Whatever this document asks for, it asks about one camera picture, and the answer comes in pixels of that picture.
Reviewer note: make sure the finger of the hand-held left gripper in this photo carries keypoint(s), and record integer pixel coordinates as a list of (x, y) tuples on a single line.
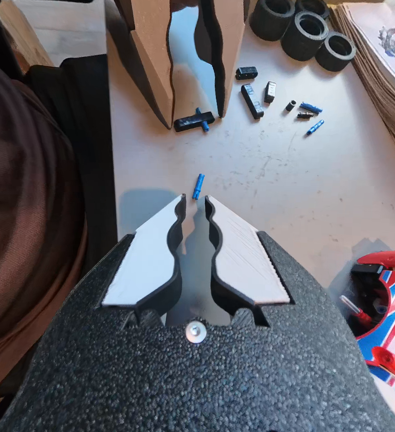
[(232, 50), (153, 60)]

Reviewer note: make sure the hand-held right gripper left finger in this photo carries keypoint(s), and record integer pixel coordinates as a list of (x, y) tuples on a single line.
[(140, 266)]

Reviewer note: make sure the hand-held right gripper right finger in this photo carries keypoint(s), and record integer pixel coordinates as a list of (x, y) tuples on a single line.
[(248, 266)]

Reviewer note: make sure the small black toy brick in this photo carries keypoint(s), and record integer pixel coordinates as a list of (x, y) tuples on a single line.
[(247, 73), (270, 91)]

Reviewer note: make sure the long black toy beam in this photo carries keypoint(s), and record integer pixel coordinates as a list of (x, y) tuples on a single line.
[(187, 123), (252, 101)]

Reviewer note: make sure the black toy bush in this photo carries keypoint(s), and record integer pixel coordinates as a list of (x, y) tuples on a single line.
[(290, 105)]

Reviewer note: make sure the blue toy connector pin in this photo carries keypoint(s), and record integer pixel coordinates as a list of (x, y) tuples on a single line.
[(311, 107), (315, 127), (205, 127), (198, 186)]

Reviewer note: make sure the black toy connector pin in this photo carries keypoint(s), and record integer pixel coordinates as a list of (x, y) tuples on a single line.
[(305, 115)]

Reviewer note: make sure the grey desk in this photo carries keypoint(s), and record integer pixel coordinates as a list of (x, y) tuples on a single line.
[(285, 185)]

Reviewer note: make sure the black rubber toy tire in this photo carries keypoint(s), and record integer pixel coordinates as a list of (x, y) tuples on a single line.
[(325, 62), (324, 11), (291, 47), (264, 27)]

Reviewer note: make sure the open instruction booklet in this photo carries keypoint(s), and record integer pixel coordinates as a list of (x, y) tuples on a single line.
[(379, 84)]

